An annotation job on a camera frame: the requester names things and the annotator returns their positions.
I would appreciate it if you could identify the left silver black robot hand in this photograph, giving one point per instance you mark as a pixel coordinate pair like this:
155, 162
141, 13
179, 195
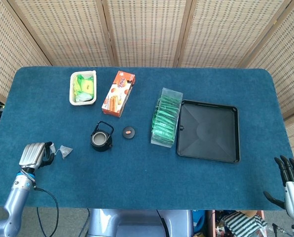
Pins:
32, 155

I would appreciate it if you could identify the pyramid tea bag with tag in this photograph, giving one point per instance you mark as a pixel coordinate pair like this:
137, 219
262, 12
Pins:
66, 150

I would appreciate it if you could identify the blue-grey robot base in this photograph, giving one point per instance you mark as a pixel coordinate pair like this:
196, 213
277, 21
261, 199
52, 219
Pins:
137, 222

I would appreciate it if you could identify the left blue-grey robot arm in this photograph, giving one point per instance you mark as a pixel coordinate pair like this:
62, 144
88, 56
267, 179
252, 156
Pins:
16, 197

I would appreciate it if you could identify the striped black-white packaged item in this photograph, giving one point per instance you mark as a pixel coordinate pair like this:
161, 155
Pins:
240, 222

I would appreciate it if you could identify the yellow-green plastic packet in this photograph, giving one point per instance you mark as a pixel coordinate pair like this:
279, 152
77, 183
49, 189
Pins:
87, 86

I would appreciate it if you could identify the black teapot lid orange knob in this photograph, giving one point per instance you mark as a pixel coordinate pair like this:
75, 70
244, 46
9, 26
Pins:
132, 134

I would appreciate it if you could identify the clear box green packets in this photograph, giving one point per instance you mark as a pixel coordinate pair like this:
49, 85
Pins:
172, 95

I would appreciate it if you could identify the cream plastic container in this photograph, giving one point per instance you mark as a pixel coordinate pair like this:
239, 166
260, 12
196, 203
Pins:
83, 103

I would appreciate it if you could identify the pale green white packet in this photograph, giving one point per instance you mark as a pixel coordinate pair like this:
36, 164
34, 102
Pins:
83, 97

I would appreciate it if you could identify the bright green packet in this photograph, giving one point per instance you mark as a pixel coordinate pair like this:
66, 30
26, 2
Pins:
80, 77

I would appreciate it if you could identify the blue plastic bin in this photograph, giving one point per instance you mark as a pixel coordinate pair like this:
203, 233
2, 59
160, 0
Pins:
198, 219

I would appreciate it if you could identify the orange biscuit box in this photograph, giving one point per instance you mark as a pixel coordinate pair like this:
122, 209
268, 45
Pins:
117, 96

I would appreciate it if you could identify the blue felt table cover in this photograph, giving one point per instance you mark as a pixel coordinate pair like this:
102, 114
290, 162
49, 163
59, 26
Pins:
137, 172

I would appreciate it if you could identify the black square plastic tray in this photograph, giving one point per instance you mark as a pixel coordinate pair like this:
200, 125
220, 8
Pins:
208, 130

